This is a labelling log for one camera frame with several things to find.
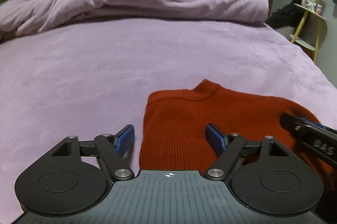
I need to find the red knit sweater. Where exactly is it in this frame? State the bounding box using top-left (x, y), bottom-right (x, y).
top-left (139, 80), bottom-right (336, 190)

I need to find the yellow legged side table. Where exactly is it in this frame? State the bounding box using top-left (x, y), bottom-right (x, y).
top-left (290, 4), bottom-right (326, 63)

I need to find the black clothing on table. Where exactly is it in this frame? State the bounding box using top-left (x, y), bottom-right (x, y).
top-left (266, 0), bottom-right (304, 29)

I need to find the purple rolled duvet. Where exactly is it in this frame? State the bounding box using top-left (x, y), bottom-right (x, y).
top-left (1, 0), bottom-right (269, 40)

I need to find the purple bed sheet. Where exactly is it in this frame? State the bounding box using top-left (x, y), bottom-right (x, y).
top-left (1, 19), bottom-right (336, 223)

